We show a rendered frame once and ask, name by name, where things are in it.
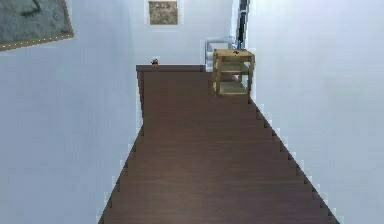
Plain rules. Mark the tan framed wall picture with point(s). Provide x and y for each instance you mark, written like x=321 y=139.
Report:
x=163 y=12

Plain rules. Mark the dark window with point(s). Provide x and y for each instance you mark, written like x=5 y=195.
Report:
x=242 y=20

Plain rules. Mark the light wooden shelf unit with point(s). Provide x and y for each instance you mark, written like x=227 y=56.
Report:
x=233 y=71

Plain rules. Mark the small brown object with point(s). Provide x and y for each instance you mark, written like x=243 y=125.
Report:
x=154 y=62

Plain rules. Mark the small dark object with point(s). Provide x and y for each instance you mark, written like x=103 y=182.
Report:
x=236 y=52

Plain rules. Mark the grey framed wall picture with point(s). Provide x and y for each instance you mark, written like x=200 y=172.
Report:
x=30 y=20

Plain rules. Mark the white chair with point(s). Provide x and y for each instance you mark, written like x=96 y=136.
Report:
x=215 y=50

